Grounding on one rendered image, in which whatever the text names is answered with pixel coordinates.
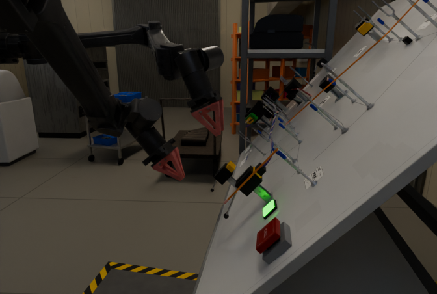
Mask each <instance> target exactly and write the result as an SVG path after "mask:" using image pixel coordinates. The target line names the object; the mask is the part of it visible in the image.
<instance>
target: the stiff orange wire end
mask: <svg viewBox="0 0 437 294"><path fill-rule="evenodd" d="M277 151H278V148H276V150H274V151H273V153H272V154H270V156H269V157H268V158H267V159H266V160H265V161H264V162H263V163H262V164H261V165H260V166H259V167H258V168H257V169H256V170H255V171H254V172H253V173H252V174H251V175H250V176H249V177H248V178H247V179H246V180H245V181H244V182H243V183H242V184H241V186H240V187H239V188H238V189H237V190H236V191H235V192H234V193H233V194H232V195H231V196H230V197H229V198H228V199H226V200H225V201H224V203H223V205H224V204H226V203H227V202H228V201H229V199H230V198H231V197H232V196H233V195H234V194H235V193H236V192H237V191H238V190H239V189H240V188H241V187H242V186H243V185H244V184H245V183H246V182H247V181H248V180H249V179H250V178H251V177H252V176H253V175H254V174H255V173H256V172H257V171H258V170H259V169H260V168H261V167H262V166H263V165H264V164H265V163H266V162H267V161H268V160H269V159H270V158H271V157H272V156H273V155H274V154H275V153H276V152H277ZM223 205H221V206H223Z"/></svg>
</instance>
